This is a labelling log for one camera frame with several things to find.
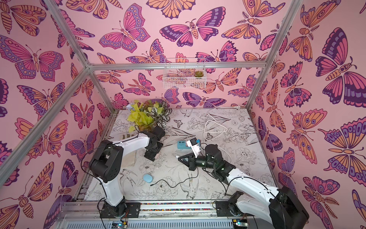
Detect black usb cable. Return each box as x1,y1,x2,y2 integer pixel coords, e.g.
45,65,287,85
150,168,199,189

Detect small green succulent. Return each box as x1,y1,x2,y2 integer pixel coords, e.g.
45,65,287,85
194,71,205,78

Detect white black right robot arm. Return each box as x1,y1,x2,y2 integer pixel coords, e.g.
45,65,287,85
178,144,309,229

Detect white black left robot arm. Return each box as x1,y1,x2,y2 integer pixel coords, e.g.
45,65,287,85
89,127,165,218

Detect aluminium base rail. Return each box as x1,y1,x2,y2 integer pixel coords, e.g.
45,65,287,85
53,200,260,229

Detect white wire wall basket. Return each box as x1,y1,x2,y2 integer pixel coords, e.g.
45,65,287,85
162,57,207,90

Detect beige striped cloth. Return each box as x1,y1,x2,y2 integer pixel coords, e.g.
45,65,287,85
121,150,137,168

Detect blue earbud case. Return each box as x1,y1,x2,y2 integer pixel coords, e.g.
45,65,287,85
143,174,153,183

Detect blue power strip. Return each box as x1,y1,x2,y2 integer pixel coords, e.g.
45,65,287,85
177,141,191,150

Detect potted plant in glass jar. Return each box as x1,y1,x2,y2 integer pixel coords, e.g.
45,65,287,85
126,100,172,133

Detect aluminium cage frame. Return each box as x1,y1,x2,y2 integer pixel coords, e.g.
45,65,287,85
1,1,303,184

